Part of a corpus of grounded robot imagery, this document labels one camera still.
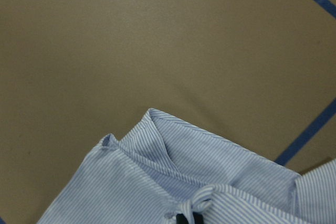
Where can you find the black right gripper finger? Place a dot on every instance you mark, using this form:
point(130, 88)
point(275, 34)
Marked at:
point(181, 219)

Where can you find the light blue striped shirt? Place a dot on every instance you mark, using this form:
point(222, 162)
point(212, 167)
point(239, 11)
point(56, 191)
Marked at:
point(165, 166)

